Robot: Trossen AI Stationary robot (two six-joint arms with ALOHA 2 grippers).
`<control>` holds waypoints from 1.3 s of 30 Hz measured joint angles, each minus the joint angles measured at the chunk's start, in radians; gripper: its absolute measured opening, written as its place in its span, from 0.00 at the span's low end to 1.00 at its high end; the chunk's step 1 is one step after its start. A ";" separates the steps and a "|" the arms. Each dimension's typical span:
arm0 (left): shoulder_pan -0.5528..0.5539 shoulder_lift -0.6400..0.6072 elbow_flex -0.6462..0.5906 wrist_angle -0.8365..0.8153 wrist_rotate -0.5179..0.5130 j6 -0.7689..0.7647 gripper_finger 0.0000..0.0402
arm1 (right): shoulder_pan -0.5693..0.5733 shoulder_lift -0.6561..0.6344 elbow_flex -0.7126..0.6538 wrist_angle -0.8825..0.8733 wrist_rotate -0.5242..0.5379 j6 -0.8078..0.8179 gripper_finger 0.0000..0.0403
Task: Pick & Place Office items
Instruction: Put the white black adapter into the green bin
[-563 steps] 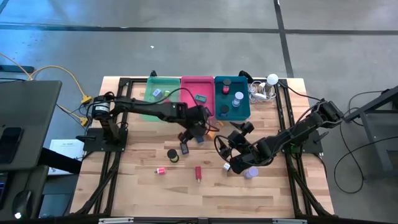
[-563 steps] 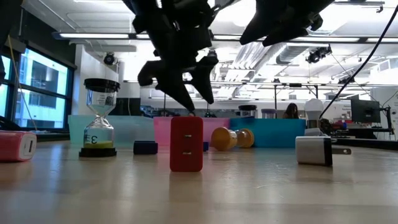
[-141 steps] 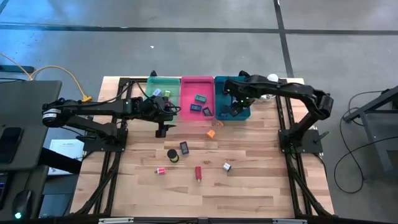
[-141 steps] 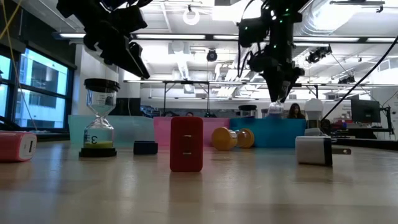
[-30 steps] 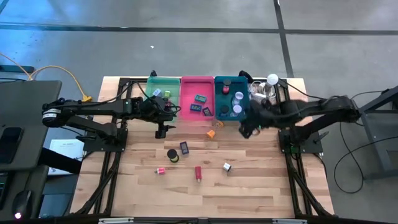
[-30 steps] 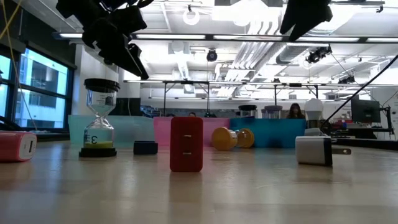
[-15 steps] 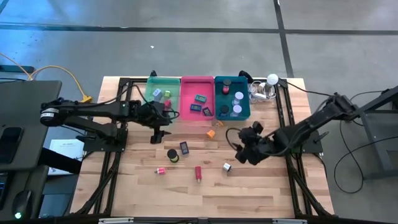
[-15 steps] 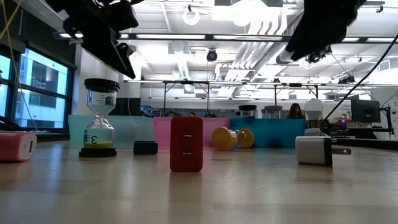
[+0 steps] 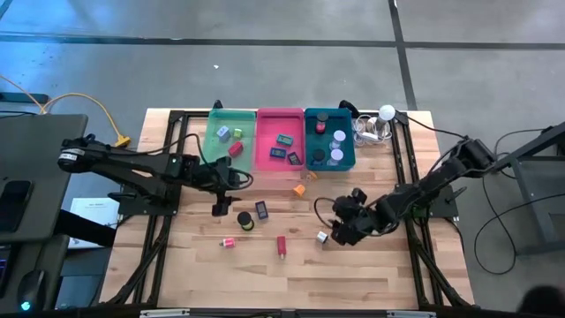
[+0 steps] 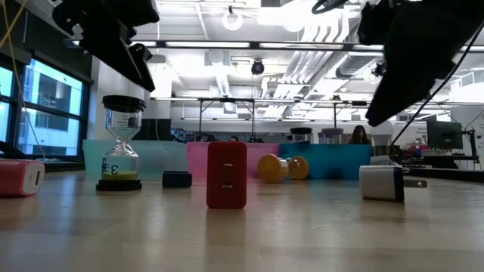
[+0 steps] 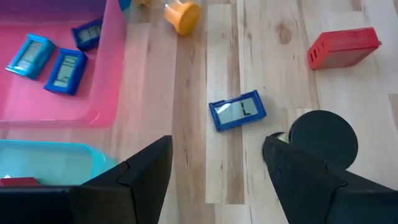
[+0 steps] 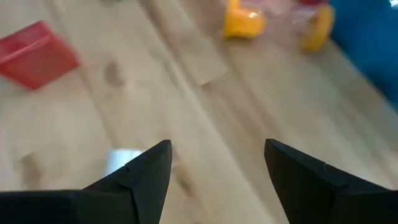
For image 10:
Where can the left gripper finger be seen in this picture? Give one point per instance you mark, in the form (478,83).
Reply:
(121,54)
(145,54)

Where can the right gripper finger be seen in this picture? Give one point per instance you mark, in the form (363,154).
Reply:
(408,75)

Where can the purple capped hourglass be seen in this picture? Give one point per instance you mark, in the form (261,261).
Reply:
(332,131)
(319,138)

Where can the white cube charger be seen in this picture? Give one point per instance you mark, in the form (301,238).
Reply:
(378,183)

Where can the black capped blue sand hourglass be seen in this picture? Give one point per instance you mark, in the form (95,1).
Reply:
(301,131)

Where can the dark blue digital timer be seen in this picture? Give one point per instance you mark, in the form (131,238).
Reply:
(177,180)

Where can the orange capped hourglass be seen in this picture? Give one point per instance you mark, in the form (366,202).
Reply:
(270,169)

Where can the long ceiling light bar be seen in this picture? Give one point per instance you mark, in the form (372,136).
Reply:
(208,44)

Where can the white light bulb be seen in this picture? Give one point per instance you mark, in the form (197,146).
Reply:
(382,136)

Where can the black monitor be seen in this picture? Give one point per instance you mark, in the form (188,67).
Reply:
(444,135)

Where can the person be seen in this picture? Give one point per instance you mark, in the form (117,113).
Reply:
(359,135)
(233,138)

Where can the large window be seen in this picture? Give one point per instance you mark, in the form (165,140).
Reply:
(53,94)

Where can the black metal rack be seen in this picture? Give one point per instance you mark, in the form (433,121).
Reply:
(227,100)

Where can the green plastic bin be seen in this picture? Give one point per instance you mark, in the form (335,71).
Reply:
(162,158)

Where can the teal plastic bin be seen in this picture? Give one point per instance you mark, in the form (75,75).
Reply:
(340,160)

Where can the black capped yellow sand hourglass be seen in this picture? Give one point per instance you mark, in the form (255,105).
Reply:
(120,166)

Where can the pink plastic bin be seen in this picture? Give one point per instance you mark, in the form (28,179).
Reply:
(196,158)

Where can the red long charger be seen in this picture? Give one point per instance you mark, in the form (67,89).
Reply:
(227,189)

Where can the pink charger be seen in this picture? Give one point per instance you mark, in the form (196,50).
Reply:
(17,177)

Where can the black ceiling camera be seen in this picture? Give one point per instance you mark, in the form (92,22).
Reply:
(379,70)
(258,67)

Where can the silver ventilation duct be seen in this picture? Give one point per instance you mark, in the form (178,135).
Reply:
(355,62)

